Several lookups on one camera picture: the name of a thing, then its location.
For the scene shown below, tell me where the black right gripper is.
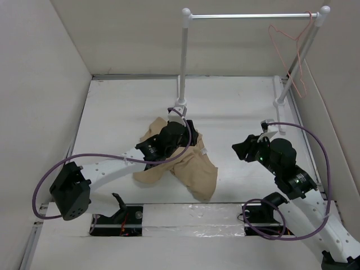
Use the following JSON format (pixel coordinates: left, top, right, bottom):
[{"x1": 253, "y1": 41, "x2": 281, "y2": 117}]
[{"x1": 231, "y1": 132, "x2": 280, "y2": 175}]

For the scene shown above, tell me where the beige t shirt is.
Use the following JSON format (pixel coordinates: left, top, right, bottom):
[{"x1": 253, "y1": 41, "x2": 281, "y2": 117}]
[{"x1": 133, "y1": 133, "x2": 218, "y2": 201}]

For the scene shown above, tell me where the pink wire hanger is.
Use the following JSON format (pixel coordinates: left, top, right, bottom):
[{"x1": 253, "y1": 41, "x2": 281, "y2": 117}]
[{"x1": 268, "y1": 11, "x2": 313, "y2": 104}]

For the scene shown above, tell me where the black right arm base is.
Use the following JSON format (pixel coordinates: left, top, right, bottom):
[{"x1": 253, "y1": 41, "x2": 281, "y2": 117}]
[{"x1": 237, "y1": 192, "x2": 289, "y2": 240}]

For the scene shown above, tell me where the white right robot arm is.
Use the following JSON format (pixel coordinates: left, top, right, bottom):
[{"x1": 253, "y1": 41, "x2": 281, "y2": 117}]
[{"x1": 232, "y1": 135, "x2": 359, "y2": 269}]

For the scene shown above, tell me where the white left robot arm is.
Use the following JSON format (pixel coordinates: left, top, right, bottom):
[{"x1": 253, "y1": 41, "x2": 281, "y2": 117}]
[{"x1": 49, "y1": 120, "x2": 199, "y2": 223}]

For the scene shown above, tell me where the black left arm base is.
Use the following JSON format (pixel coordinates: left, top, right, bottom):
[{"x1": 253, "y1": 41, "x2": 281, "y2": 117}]
[{"x1": 89, "y1": 193, "x2": 143, "y2": 237}]

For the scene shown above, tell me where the white clothes rack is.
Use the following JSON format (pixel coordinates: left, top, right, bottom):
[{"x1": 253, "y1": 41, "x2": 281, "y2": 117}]
[{"x1": 168, "y1": 5, "x2": 331, "y2": 135}]

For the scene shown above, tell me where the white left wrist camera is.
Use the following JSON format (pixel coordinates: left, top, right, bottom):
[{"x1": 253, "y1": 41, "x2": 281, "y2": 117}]
[{"x1": 168, "y1": 106, "x2": 187, "y2": 124}]

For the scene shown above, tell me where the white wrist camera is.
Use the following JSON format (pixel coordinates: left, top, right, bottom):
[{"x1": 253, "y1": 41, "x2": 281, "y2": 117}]
[
  {"x1": 168, "y1": 106, "x2": 187, "y2": 124},
  {"x1": 257, "y1": 119, "x2": 279, "y2": 142}
]

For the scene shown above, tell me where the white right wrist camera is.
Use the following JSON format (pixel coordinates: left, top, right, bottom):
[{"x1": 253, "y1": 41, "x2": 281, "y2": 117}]
[{"x1": 257, "y1": 119, "x2": 279, "y2": 142}]

